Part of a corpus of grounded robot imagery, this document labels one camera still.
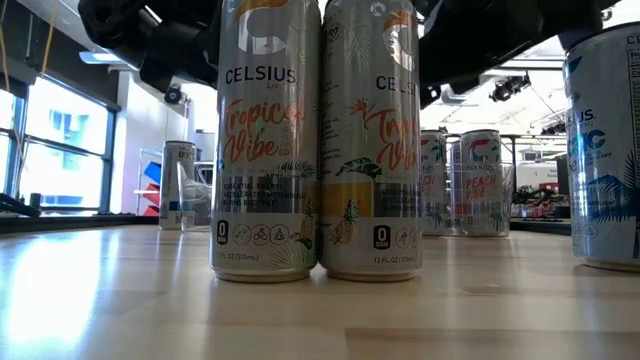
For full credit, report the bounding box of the long ceiling light fixture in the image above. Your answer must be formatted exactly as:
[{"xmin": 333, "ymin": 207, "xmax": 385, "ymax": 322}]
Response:
[{"xmin": 78, "ymin": 49, "xmax": 144, "ymax": 66}]

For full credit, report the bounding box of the black ceiling track light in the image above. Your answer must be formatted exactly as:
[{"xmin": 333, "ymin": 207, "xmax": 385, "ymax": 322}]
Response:
[{"xmin": 488, "ymin": 71, "xmax": 532, "ymax": 104}]

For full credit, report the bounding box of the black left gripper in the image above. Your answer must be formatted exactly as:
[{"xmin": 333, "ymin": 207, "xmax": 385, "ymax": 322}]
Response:
[{"xmin": 139, "ymin": 0, "xmax": 224, "ymax": 94}]

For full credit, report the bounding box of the black aluminium table frame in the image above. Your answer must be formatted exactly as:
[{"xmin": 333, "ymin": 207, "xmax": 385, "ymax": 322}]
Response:
[{"xmin": 0, "ymin": 192, "xmax": 572, "ymax": 236}]

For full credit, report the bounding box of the Celsius Tropical Vibe can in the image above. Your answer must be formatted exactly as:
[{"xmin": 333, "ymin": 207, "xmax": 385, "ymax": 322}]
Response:
[
  {"xmin": 209, "ymin": 0, "xmax": 322, "ymax": 284},
  {"xmin": 318, "ymin": 0, "xmax": 424, "ymax": 283}
]

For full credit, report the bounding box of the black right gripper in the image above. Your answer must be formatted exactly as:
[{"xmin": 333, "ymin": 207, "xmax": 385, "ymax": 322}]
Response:
[{"xmin": 418, "ymin": 0, "xmax": 546, "ymax": 109}]

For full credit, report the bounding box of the large glass window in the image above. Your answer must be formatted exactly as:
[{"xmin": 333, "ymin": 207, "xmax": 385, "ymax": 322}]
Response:
[{"xmin": 0, "ymin": 74, "xmax": 122, "ymax": 217}]

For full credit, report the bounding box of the yellow hanging cable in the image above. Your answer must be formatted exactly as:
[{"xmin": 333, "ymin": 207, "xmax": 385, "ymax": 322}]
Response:
[
  {"xmin": 41, "ymin": 9, "xmax": 57, "ymax": 76},
  {"xmin": 0, "ymin": 24, "xmax": 12, "ymax": 94}
]

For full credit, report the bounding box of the clear plastic bin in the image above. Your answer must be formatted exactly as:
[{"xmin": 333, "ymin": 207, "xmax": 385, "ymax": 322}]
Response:
[
  {"xmin": 176, "ymin": 159, "xmax": 215, "ymax": 234},
  {"xmin": 422, "ymin": 160, "xmax": 515, "ymax": 239}
]

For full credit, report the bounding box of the Celsius Arctic Vibe can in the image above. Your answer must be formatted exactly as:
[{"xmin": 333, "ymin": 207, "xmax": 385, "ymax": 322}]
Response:
[
  {"xmin": 159, "ymin": 140, "xmax": 198, "ymax": 231},
  {"xmin": 563, "ymin": 22, "xmax": 640, "ymax": 274}
]

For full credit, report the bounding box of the Celsius Peach Vibe can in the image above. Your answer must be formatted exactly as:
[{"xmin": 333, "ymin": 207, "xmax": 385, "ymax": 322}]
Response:
[
  {"xmin": 448, "ymin": 139, "xmax": 464, "ymax": 235},
  {"xmin": 421, "ymin": 129, "xmax": 450, "ymax": 237},
  {"xmin": 458, "ymin": 128, "xmax": 504, "ymax": 238}
]

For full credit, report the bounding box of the blue storage bin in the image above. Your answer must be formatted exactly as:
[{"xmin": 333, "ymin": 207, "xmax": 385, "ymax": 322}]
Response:
[{"xmin": 143, "ymin": 160, "xmax": 163, "ymax": 185}]

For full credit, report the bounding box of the storage bin rack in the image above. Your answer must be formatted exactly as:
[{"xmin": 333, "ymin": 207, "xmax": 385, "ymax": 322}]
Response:
[{"xmin": 132, "ymin": 147, "xmax": 164, "ymax": 218}]

